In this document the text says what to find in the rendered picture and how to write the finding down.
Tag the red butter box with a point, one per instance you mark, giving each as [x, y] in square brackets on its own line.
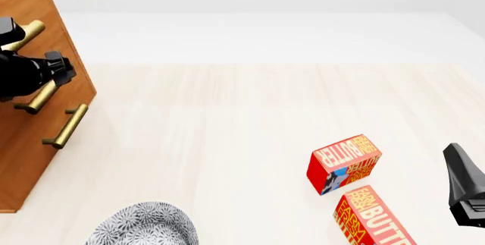
[373, 219]
[341, 165]

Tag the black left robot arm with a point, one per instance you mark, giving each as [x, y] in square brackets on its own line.
[17, 77]

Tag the wooden cabinet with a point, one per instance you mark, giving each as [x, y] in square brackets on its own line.
[22, 159]

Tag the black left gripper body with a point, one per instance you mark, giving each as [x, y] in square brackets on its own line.
[57, 64]

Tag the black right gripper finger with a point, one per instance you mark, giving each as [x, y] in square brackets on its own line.
[460, 171]

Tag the grey patterned bowl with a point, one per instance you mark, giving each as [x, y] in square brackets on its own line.
[144, 225]

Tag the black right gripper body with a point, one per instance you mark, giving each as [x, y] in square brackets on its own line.
[471, 211]

